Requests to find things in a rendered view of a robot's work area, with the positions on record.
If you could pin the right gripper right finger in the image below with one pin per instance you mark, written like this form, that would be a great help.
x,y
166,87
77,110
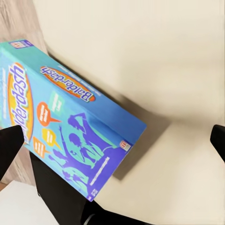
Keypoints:
x,y
217,139

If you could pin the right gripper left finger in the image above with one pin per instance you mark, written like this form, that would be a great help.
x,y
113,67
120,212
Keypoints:
x,y
11,140

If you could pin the board game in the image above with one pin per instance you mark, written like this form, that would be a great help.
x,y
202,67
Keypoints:
x,y
73,128

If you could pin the bed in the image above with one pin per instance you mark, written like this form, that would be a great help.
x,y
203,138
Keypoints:
x,y
163,61

